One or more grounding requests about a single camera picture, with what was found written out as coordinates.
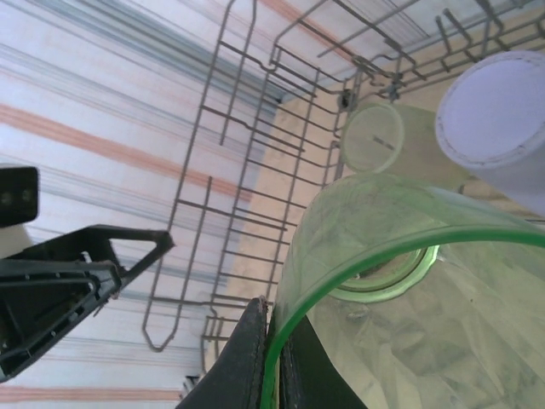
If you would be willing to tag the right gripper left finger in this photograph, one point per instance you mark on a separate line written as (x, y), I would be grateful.
(238, 366)

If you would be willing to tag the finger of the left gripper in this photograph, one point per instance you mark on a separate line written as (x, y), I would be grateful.
(51, 298)
(164, 240)

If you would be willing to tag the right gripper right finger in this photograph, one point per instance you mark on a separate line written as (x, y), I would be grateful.
(311, 375)

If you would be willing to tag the short green translucent cup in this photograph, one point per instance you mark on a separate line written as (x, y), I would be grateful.
(426, 341)

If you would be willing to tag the frosted pale green cup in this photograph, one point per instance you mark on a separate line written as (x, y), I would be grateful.
(372, 140)

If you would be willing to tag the purple plastic cup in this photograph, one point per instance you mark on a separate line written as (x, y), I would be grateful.
(489, 119)

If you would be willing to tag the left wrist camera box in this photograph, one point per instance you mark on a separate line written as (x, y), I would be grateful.
(17, 196)

